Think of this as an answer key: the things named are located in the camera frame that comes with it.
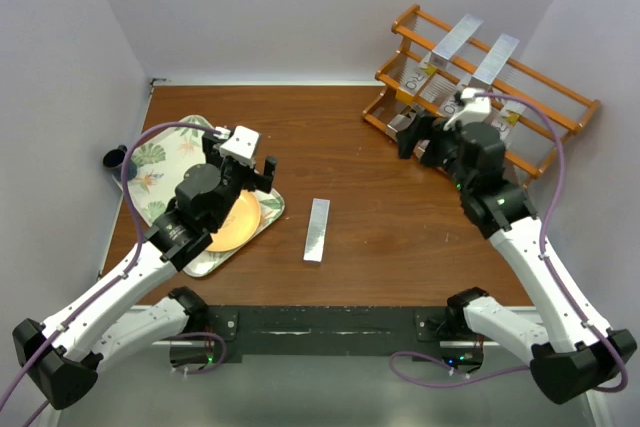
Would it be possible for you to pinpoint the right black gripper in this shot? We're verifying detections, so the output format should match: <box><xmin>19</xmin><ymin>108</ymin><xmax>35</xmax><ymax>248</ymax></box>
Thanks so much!
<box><xmin>395</xmin><ymin>112</ymin><xmax>472</xmax><ymax>193</ymax></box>

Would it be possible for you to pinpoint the aluminium frame rail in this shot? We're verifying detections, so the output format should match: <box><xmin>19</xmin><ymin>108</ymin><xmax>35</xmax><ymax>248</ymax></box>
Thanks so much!
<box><xmin>41</xmin><ymin>299</ymin><xmax>613</xmax><ymax>426</ymax></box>

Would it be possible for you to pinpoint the orange round plate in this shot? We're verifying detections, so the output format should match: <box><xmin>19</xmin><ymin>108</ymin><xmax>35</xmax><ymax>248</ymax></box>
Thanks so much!
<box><xmin>206</xmin><ymin>190</ymin><xmax>261</xmax><ymax>253</ymax></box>

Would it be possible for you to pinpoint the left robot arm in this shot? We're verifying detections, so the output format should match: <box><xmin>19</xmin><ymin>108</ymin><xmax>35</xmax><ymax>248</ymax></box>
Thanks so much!
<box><xmin>12</xmin><ymin>126</ymin><xmax>277</xmax><ymax>410</ymax></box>

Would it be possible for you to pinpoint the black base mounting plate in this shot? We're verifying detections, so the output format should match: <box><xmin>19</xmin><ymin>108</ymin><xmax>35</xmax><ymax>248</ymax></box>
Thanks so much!
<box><xmin>186</xmin><ymin>305</ymin><xmax>486</xmax><ymax>373</ymax></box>

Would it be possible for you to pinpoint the silver angled R&O box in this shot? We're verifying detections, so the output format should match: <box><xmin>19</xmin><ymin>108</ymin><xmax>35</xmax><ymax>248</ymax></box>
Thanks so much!
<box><xmin>385</xmin><ymin>109</ymin><xmax>416</xmax><ymax>141</ymax></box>

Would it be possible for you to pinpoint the floral leaf pattern tray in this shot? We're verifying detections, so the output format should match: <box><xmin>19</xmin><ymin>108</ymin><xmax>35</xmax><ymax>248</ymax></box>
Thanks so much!
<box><xmin>128</xmin><ymin>114</ymin><xmax>285</xmax><ymax>278</ymax></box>

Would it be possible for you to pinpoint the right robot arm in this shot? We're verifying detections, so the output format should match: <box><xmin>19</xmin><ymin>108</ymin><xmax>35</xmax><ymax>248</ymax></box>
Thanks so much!
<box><xmin>396</xmin><ymin>112</ymin><xmax>637</xmax><ymax>404</ymax></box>

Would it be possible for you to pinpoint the wooden tiered shelf rack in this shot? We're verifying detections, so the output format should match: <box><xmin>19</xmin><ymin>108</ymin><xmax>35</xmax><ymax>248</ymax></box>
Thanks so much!
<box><xmin>362</xmin><ymin>5</ymin><xmax>600</xmax><ymax>187</ymax></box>

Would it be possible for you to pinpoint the purple cable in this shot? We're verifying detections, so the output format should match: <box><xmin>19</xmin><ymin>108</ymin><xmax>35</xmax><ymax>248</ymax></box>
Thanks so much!
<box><xmin>0</xmin><ymin>121</ymin><xmax>229</xmax><ymax>427</ymax></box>
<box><xmin>389</xmin><ymin>91</ymin><xmax>630</xmax><ymax>393</ymax></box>

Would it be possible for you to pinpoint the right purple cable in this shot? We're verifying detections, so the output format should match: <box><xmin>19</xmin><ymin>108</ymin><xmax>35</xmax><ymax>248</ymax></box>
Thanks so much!
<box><xmin>389</xmin><ymin>91</ymin><xmax>630</xmax><ymax>393</ymax></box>

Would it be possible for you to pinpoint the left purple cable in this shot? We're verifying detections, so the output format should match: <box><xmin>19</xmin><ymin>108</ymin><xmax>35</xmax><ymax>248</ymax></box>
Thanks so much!
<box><xmin>0</xmin><ymin>121</ymin><xmax>229</xmax><ymax>427</ymax></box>

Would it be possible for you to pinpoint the dark blue mug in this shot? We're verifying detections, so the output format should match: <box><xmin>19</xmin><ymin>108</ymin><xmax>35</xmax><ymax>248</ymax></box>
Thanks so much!
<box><xmin>102</xmin><ymin>145</ymin><xmax>138</xmax><ymax>182</ymax></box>

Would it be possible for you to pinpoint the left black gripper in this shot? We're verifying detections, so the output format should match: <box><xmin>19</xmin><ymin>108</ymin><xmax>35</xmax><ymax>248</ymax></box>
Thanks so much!
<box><xmin>203</xmin><ymin>131</ymin><xmax>275</xmax><ymax>230</ymax></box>

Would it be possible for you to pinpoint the silver gold R&O toothpaste box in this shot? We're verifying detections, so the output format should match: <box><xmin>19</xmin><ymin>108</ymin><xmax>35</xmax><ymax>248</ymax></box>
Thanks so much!
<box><xmin>491</xmin><ymin>100</ymin><xmax>526</xmax><ymax>147</ymax></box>

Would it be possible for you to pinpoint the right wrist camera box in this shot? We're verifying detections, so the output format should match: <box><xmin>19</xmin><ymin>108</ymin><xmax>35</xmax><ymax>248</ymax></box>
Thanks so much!
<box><xmin>443</xmin><ymin>87</ymin><xmax>492</xmax><ymax>131</ymax></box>

